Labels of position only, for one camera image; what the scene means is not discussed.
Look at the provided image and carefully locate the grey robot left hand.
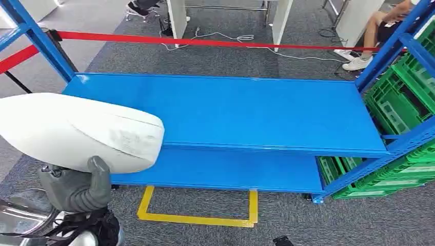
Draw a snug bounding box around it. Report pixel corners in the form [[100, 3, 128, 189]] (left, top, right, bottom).
[[38, 155, 112, 214]]

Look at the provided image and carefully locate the white plastic car shell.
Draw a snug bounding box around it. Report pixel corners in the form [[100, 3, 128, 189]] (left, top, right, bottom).
[[0, 92, 166, 174]]

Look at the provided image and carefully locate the large chrome stanchion base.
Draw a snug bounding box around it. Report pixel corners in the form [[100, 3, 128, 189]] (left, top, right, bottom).
[[0, 188, 60, 246]]

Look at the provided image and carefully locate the black stanchion pole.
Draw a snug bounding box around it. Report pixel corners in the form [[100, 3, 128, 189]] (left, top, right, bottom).
[[47, 29, 80, 74], [4, 70, 34, 95]]

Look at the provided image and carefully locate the short red barrier belt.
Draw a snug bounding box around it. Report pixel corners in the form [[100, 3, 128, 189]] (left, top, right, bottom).
[[0, 45, 39, 74]]

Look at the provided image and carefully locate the blue metal shelf rack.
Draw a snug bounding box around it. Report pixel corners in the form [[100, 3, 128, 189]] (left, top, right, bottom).
[[0, 0, 435, 204]]

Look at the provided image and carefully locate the chrome chair base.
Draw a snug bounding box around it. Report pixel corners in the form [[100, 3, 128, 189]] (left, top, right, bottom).
[[125, 8, 161, 24]]

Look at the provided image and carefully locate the person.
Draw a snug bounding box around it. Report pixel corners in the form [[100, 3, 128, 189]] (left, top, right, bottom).
[[333, 0, 422, 72], [127, 0, 161, 17]]

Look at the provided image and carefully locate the long red barrier belt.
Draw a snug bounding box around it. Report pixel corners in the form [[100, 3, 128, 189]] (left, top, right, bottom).
[[56, 30, 407, 53]]

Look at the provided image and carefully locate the white table leg panel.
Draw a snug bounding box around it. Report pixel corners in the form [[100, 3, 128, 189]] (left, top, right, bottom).
[[166, 0, 188, 48], [334, 0, 386, 43], [270, 0, 294, 53]]

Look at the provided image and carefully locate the black robot right foot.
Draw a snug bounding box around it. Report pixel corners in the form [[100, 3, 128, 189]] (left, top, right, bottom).
[[272, 235, 294, 246]]

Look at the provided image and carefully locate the green folded crate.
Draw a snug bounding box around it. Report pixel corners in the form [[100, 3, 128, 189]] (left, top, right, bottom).
[[353, 171, 435, 190], [406, 144, 435, 163], [331, 184, 425, 200], [384, 157, 435, 177]]

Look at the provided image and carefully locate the green plastic crate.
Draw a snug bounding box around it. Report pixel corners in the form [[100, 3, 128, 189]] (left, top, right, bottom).
[[363, 56, 435, 136], [402, 20, 435, 80]]

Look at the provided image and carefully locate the black floor cable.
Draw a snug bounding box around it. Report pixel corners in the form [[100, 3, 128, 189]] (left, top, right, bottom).
[[318, 27, 347, 43]]

